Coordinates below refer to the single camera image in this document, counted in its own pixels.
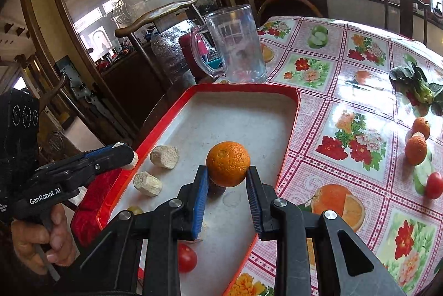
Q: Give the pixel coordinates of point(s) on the chair with curved brass rail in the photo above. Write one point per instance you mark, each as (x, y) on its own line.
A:
(155, 14)

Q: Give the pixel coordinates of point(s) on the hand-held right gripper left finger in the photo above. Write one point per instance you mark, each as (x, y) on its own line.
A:
(200, 202)

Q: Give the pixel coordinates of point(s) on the clear plastic mug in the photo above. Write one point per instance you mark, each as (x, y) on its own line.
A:
(238, 50)

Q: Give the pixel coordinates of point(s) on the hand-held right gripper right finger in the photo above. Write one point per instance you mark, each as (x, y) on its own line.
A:
(254, 204)

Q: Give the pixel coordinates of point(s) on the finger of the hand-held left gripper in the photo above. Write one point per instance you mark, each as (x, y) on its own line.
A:
(110, 161)
(100, 151)

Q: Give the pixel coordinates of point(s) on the fruit and flower printed tablecloth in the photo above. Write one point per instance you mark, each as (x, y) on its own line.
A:
(346, 102)

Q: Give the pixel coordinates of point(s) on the grey metal door latch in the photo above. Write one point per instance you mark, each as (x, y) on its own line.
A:
(69, 71)

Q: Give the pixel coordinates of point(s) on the green cucumber slice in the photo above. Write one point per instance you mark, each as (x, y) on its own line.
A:
(422, 178)

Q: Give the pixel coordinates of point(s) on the red tomato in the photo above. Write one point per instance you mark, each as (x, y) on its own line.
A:
(434, 185)
(187, 258)

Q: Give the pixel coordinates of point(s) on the bok choy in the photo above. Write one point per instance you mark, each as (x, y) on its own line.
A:
(422, 91)

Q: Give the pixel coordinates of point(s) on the person's left hand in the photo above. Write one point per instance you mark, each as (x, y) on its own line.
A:
(62, 240)

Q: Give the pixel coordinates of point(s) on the green lime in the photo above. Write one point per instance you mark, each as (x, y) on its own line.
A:
(135, 210)

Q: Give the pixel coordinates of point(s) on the dark wooden chair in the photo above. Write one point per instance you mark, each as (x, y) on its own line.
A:
(389, 8)

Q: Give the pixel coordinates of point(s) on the peeled sugarcane piece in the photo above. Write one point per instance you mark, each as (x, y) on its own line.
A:
(147, 184)
(165, 156)
(132, 165)
(418, 134)

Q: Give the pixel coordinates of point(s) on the red tray with white inside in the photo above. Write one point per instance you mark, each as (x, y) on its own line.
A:
(235, 123)

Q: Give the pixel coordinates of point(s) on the orange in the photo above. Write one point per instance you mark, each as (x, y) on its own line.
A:
(421, 126)
(415, 150)
(228, 161)

